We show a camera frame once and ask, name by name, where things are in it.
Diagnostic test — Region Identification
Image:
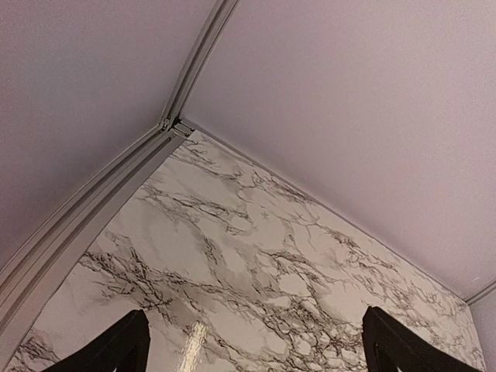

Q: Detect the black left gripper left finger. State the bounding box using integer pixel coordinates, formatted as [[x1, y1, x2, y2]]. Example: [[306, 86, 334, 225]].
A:
[[46, 310, 150, 372]]

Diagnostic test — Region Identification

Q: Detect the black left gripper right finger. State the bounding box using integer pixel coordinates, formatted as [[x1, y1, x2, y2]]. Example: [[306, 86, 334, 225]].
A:
[[362, 306, 476, 372]]

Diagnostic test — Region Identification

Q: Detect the aluminium left floor rail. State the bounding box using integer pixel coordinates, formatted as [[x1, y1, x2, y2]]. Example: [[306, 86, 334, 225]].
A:
[[1, 122, 194, 368]]

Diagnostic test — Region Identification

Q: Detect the aluminium right corner post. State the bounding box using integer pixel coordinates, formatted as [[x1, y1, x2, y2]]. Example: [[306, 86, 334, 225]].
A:
[[464, 280, 496, 306]]

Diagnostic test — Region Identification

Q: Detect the aluminium corner post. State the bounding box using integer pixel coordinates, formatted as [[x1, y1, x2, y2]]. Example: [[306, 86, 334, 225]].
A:
[[464, 280, 496, 306], [160, 0, 239, 132]]

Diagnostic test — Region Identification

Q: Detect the aluminium left corner post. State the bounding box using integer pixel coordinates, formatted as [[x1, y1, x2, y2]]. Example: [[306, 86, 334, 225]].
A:
[[160, 0, 239, 132]]

